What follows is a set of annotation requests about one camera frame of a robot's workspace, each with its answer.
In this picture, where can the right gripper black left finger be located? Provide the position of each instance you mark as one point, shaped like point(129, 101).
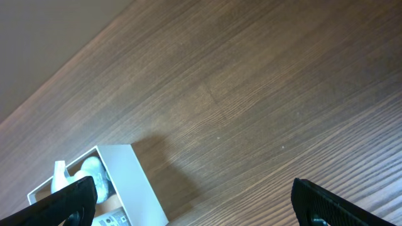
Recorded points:
point(72, 205)

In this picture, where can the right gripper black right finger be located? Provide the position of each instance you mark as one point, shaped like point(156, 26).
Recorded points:
point(314, 205)

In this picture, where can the blue spray bottle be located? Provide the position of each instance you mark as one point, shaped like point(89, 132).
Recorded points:
point(92, 166)

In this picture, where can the white tube with gold cap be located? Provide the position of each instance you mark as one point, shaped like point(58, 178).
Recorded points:
point(116, 217)

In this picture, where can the white cardboard box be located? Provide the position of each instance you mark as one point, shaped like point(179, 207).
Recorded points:
point(128, 182)

